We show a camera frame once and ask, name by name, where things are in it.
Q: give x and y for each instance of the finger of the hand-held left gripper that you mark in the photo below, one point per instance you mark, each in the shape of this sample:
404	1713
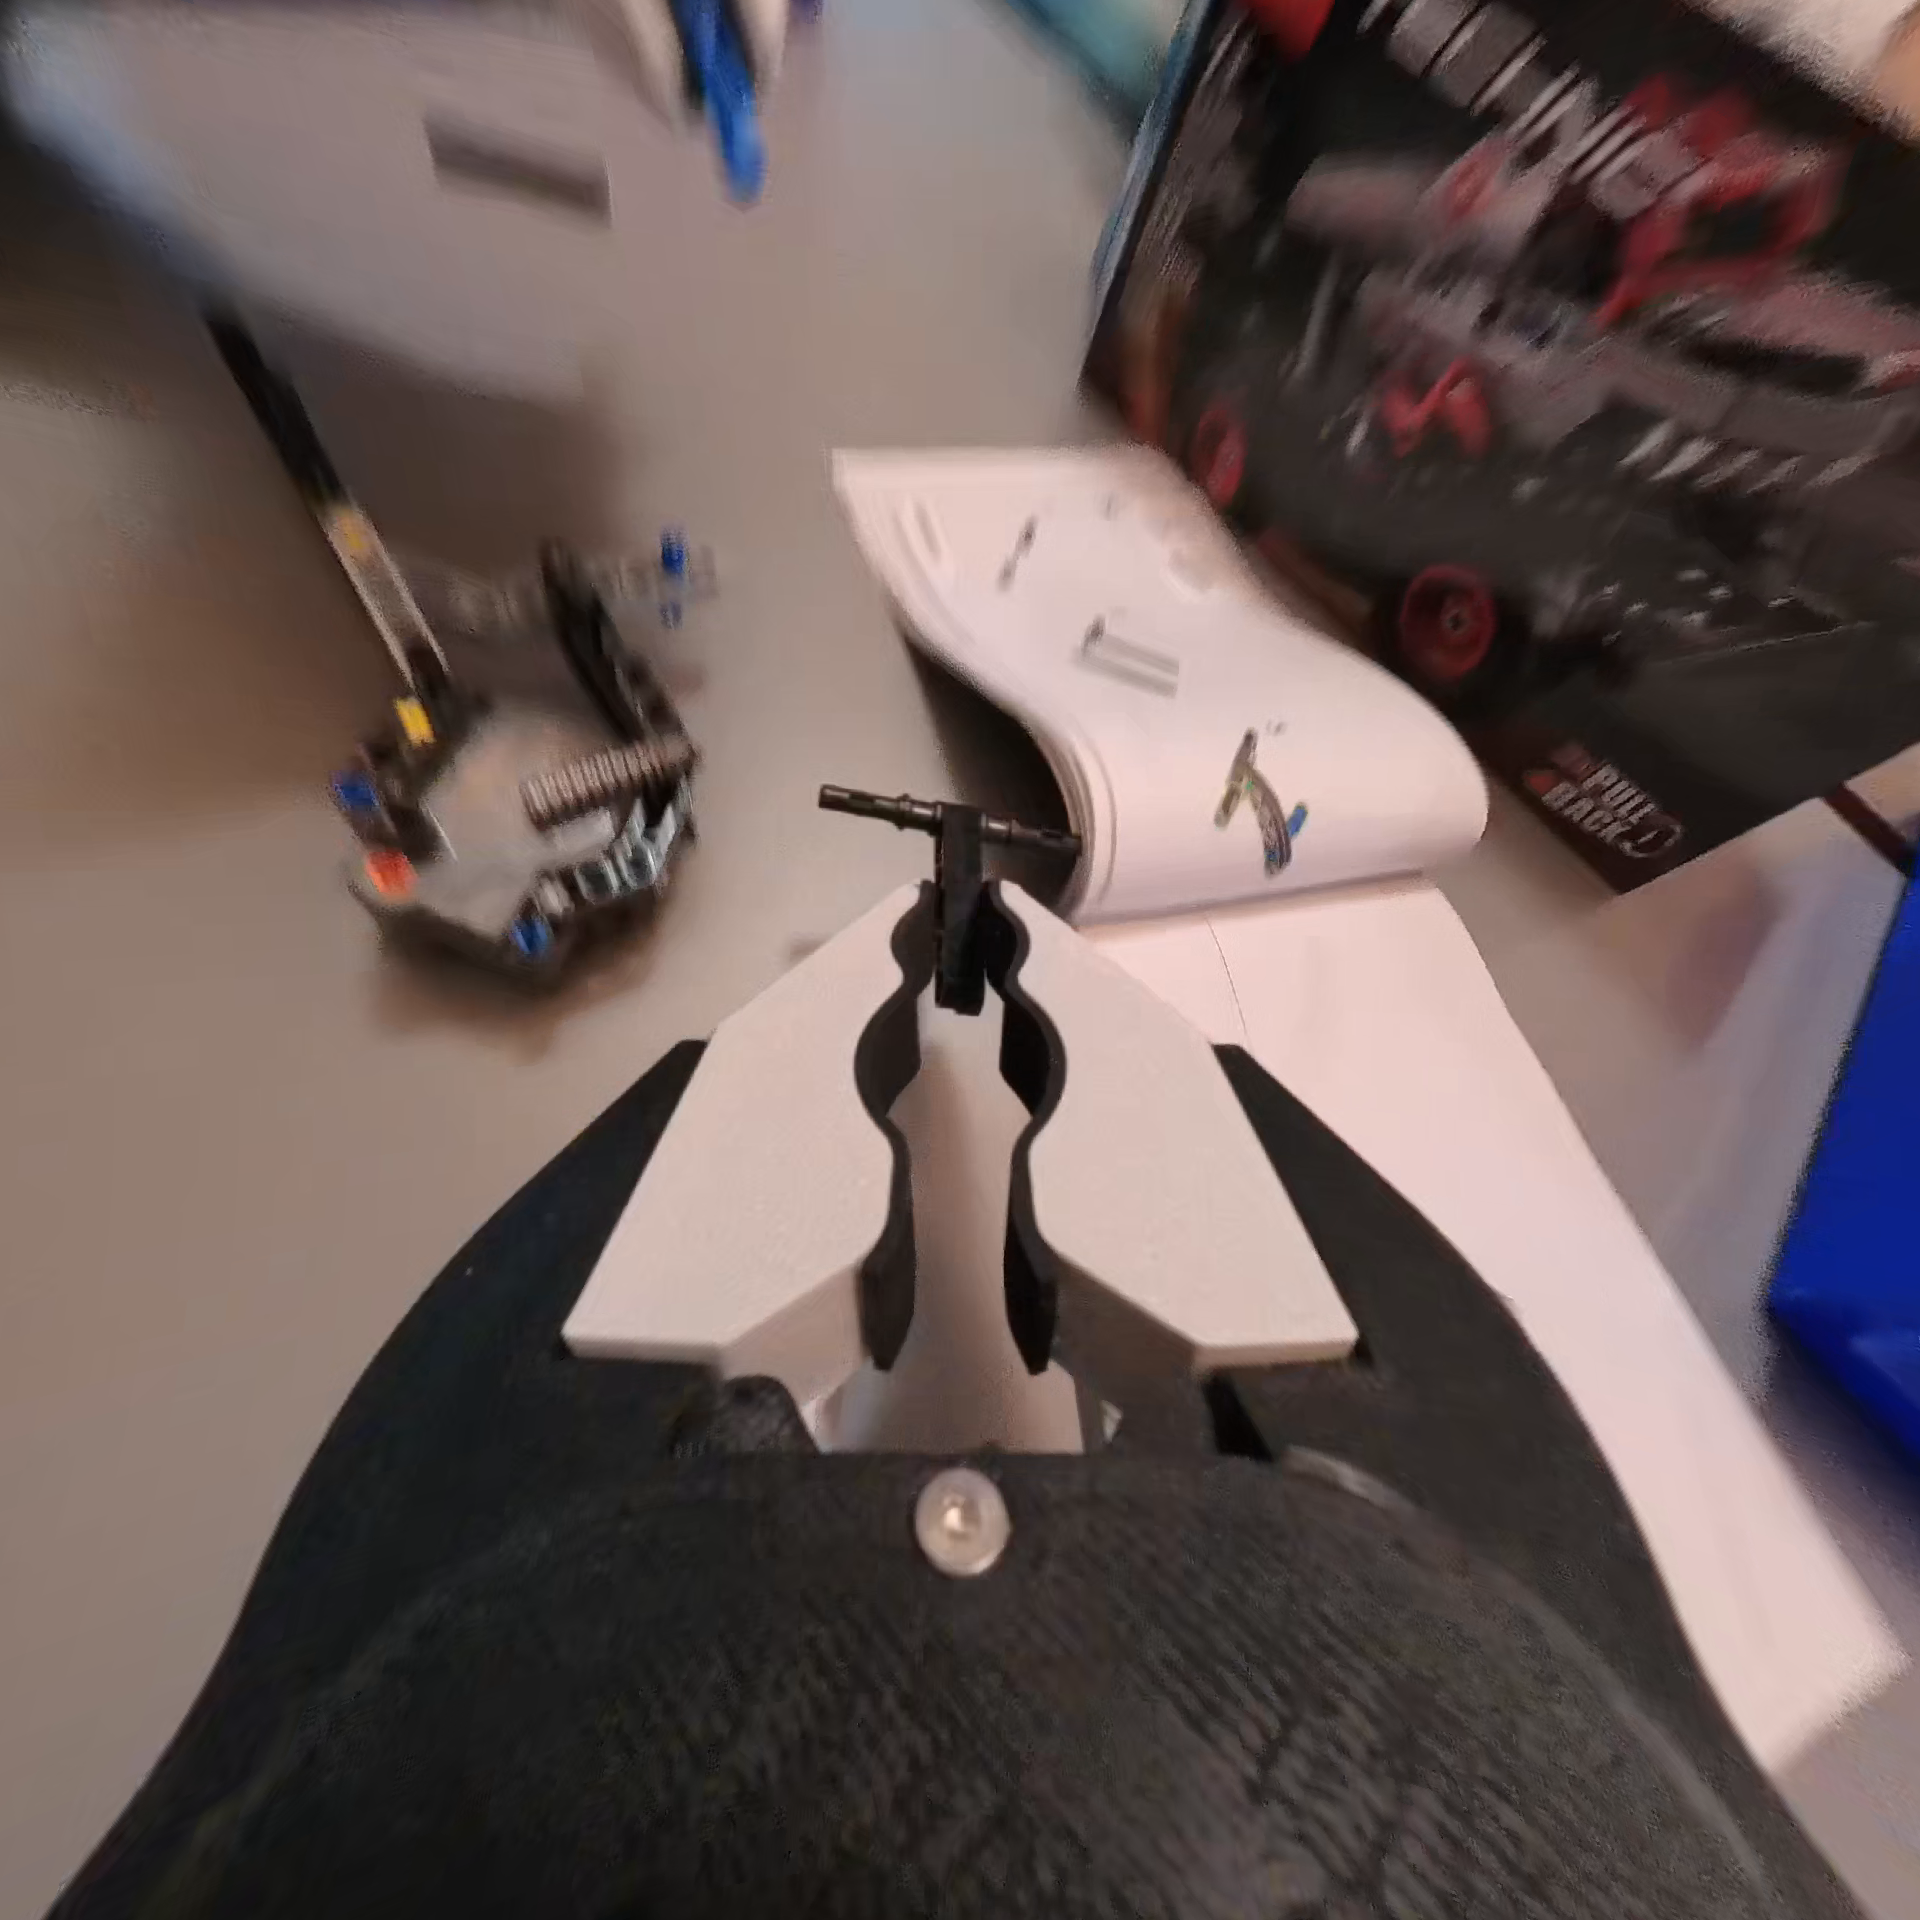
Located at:
301	195

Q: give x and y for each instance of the open instruction booklet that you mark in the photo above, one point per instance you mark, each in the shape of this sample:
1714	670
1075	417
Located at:
1244	721

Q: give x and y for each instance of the partly built toy chassis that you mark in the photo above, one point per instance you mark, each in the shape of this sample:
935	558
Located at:
510	795

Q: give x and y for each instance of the black toy car set box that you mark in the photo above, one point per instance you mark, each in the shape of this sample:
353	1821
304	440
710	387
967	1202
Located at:
1500	375

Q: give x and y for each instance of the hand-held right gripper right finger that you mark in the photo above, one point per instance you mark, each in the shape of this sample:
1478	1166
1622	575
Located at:
1184	1184

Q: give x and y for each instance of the nested blue storage bins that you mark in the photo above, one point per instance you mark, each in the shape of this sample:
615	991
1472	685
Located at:
1853	1170

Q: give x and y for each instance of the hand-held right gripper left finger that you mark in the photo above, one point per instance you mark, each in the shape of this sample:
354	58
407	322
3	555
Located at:
750	1184

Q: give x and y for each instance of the black toy axle pin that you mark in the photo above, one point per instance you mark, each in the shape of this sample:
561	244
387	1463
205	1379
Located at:
885	802

